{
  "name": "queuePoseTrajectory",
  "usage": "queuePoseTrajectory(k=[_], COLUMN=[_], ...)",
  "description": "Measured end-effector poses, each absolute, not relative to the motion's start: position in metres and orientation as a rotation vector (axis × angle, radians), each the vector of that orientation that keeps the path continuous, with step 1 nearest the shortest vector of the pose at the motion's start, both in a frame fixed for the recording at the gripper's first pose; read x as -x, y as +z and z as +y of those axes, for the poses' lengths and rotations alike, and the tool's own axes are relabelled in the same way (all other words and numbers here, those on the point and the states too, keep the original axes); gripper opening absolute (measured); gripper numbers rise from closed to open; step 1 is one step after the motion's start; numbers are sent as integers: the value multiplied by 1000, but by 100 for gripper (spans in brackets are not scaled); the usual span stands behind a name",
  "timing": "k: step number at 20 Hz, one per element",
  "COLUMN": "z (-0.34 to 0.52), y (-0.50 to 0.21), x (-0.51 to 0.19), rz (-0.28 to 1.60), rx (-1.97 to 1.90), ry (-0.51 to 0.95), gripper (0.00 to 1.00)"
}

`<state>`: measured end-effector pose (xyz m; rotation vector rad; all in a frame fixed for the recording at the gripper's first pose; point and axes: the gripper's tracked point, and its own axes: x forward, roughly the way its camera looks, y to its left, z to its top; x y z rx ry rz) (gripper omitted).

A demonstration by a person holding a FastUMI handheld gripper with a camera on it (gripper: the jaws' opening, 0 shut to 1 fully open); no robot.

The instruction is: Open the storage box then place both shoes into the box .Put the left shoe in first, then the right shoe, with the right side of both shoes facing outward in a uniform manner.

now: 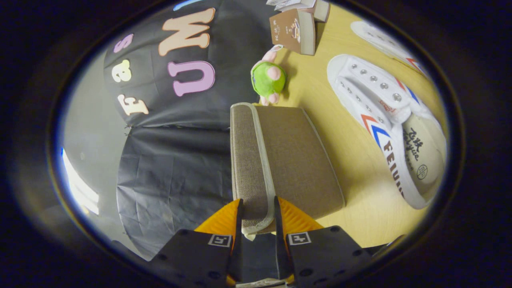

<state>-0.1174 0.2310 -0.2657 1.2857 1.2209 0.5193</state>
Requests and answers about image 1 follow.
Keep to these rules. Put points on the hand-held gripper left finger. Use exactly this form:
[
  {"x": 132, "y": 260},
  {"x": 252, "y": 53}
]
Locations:
[{"x": 236, "y": 240}]

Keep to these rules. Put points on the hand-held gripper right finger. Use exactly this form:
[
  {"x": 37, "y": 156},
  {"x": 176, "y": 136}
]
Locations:
[{"x": 280, "y": 248}]

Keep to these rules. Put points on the brown fabric storage box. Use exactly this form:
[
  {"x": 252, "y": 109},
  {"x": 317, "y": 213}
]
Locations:
[{"x": 296, "y": 160}]

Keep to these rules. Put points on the white canvas shoe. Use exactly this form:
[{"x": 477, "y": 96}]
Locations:
[
  {"x": 360, "y": 96},
  {"x": 380, "y": 38}
]

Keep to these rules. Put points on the green and pink plush toy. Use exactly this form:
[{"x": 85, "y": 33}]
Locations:
[{"x": 266, "y": 80}]

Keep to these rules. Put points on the brown cover book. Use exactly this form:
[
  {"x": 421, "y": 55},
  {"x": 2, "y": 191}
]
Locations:
[{"x": 288, "y": 28}]

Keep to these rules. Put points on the white book dark picture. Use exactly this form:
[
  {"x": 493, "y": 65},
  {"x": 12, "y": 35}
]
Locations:
[{"x": 276, "y": 2}]

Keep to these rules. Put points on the white patterned cover book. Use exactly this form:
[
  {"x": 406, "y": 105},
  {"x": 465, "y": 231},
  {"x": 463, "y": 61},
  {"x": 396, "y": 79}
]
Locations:
[{"x": 298, "y": 4}]

